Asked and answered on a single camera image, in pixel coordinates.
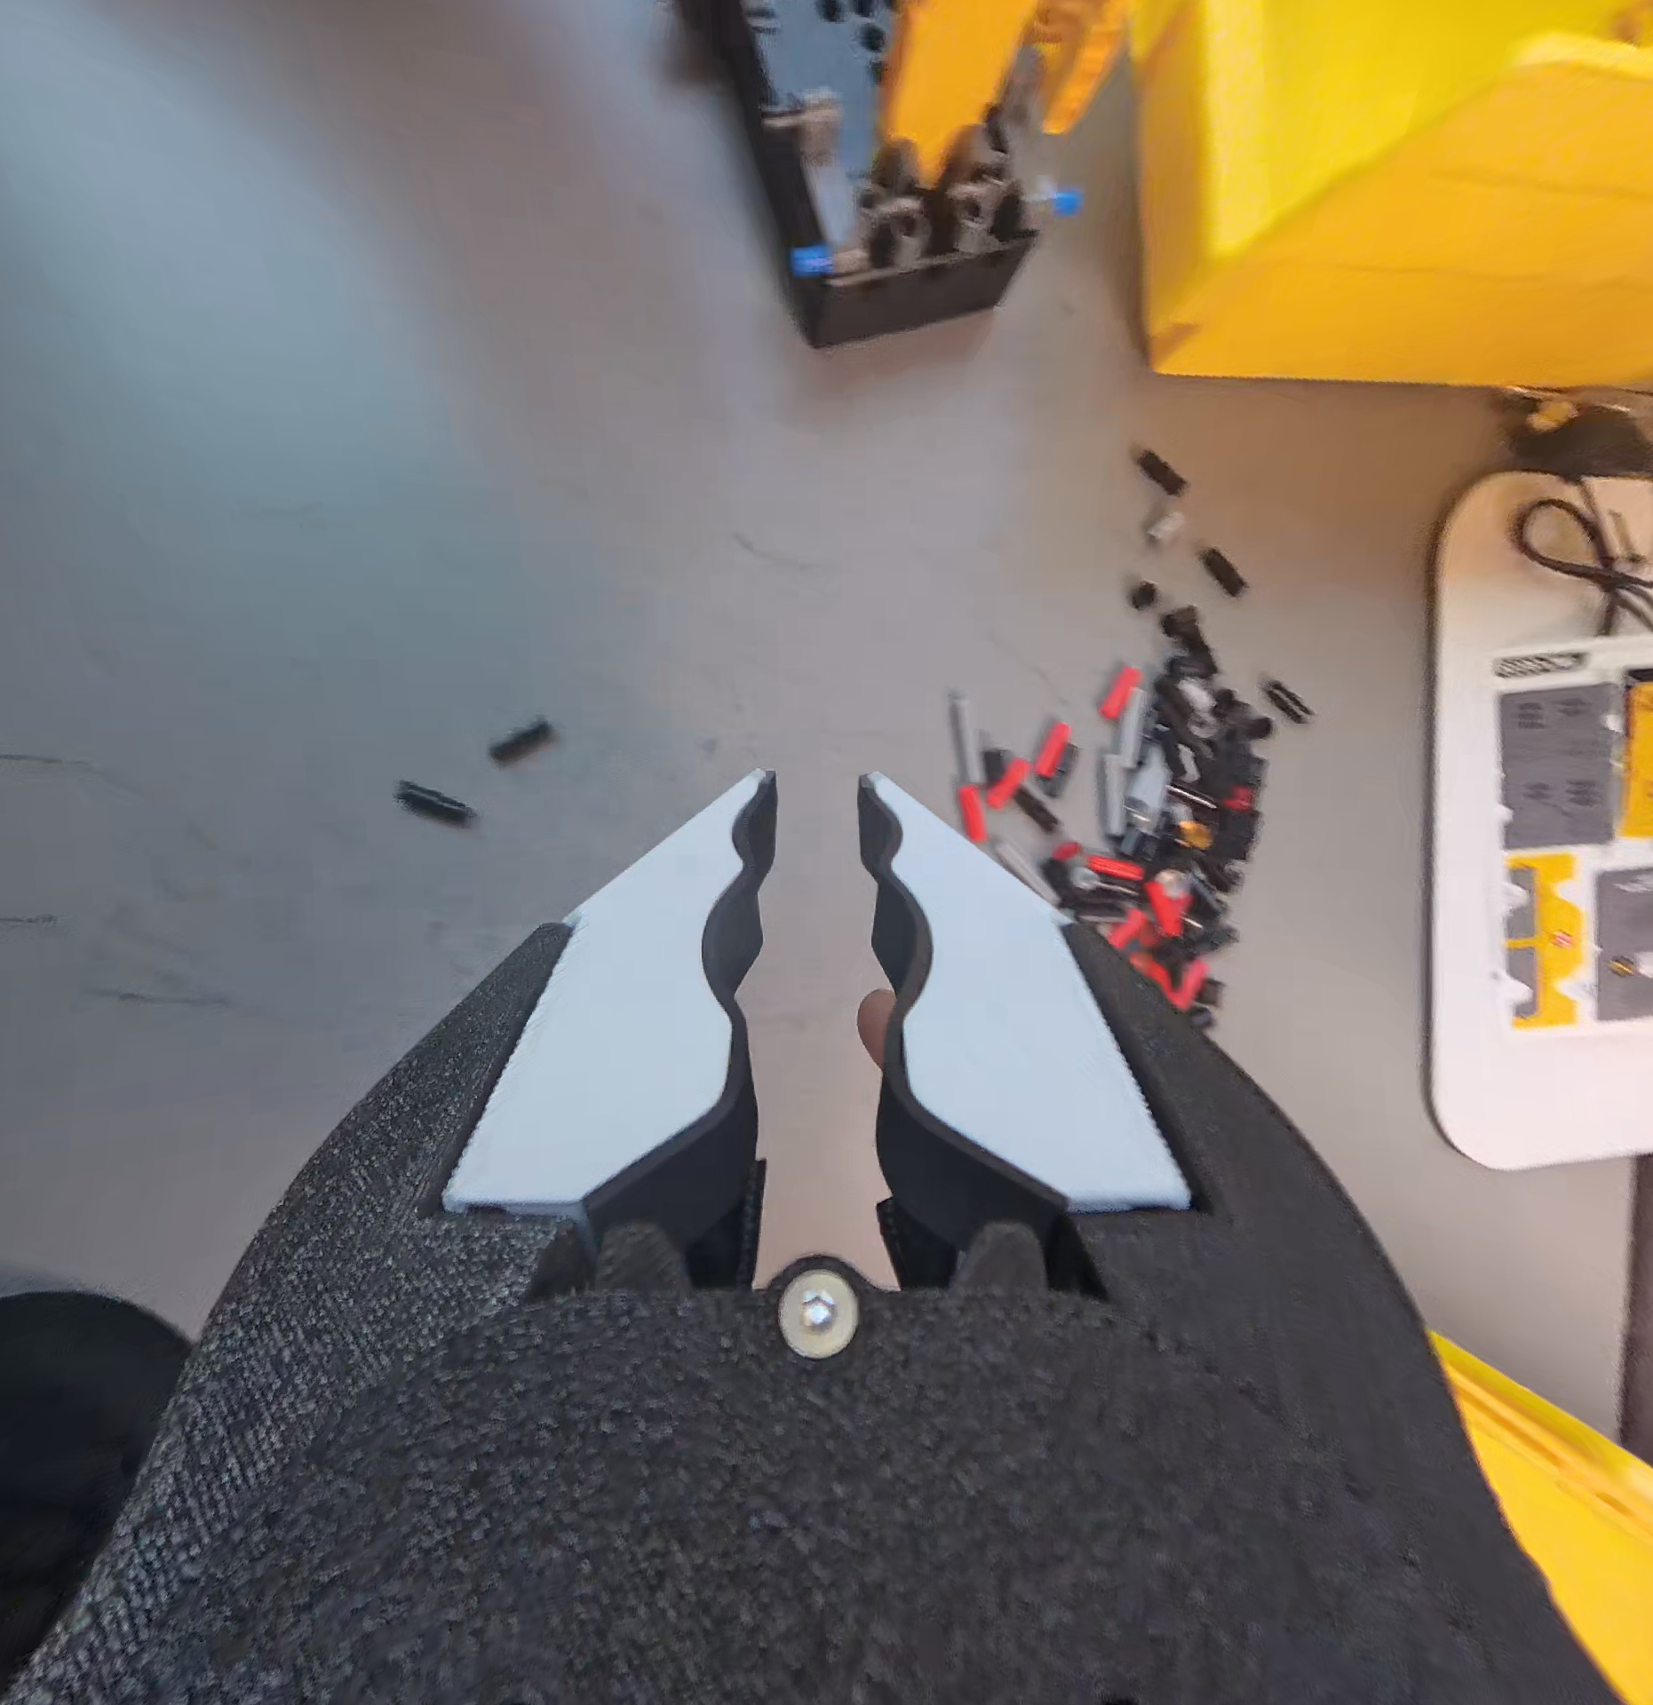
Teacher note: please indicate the black and yellow lego model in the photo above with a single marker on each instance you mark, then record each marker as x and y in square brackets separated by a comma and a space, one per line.
[906, 284]

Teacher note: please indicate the person's right hand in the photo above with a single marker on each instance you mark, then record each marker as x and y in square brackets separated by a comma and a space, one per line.
[877, 1033]

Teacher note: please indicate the yellow plastic bin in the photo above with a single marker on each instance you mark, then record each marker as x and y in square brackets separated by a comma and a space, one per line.
[1370, 239]
[1574, 1531]

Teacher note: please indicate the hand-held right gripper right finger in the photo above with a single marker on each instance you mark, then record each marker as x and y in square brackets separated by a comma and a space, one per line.
[1024, 1051]

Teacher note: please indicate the black mesh pad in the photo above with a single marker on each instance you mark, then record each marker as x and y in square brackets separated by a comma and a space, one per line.
[55, 1438]

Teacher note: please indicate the black power adapter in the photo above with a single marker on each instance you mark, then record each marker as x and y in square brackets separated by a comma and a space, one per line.
[1608, 439]

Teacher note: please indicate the sticker sheet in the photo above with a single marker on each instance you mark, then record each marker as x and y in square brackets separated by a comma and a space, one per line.
[1559, 769]

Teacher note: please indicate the pile of small lego pins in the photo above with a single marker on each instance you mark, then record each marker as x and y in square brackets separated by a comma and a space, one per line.
[1171, 758]

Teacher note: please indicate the wooden book stand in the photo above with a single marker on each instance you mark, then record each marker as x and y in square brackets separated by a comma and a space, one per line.
[1479, 1065]

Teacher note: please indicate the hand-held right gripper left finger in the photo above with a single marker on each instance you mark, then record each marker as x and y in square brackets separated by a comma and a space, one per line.
[613, 1051]

